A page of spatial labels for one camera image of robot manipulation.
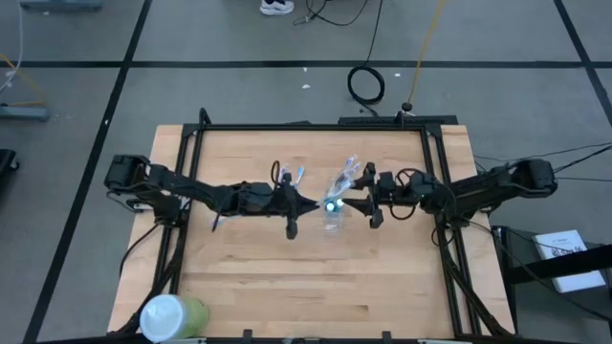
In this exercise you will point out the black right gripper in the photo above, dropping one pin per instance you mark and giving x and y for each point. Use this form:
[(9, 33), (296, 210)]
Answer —
[(386, 198)]

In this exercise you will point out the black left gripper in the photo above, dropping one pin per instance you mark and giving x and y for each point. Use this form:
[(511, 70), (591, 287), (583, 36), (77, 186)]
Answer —
[(287, 203)]

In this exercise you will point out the blue toothbrush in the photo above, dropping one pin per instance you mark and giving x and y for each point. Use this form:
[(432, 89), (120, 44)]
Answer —
[(337, 190), (300, 176)]

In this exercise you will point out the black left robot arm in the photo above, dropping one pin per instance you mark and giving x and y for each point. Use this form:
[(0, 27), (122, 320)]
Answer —
[(191, 186)]

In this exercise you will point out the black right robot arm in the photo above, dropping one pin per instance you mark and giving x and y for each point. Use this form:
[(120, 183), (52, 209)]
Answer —
[(478, 188)]

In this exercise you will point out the clear acrylic box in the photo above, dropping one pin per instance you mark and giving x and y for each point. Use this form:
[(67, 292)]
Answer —
[(332, 222)]

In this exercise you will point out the black bar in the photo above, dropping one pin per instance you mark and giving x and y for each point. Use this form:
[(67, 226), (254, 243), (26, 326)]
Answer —
[(397, 119)]

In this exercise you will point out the green wipes canister white lid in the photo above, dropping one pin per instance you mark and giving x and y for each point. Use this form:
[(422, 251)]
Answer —
[(172, 317)]

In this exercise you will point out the black side stand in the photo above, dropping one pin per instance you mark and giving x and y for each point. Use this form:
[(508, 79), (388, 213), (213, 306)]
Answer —
[(526, 274)]

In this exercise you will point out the person's white shoe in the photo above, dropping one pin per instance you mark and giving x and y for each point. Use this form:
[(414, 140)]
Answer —
[(276, 6)]

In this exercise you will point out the white paper box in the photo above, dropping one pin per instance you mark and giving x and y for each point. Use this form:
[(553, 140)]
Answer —
[(569, 260)]

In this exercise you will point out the wooden desk grey legs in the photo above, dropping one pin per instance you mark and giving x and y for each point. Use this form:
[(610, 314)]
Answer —
[(24, 113)]

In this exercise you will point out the black chair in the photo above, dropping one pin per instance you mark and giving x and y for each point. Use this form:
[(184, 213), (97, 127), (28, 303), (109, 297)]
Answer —
[(7, 160)]

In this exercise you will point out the grey desk foot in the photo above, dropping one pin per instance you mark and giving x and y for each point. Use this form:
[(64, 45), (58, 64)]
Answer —
[(62, 5)]

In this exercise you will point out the black edge bracket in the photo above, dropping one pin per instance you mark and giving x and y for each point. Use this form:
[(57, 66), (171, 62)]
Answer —
[(247, 334), (386, 336)]

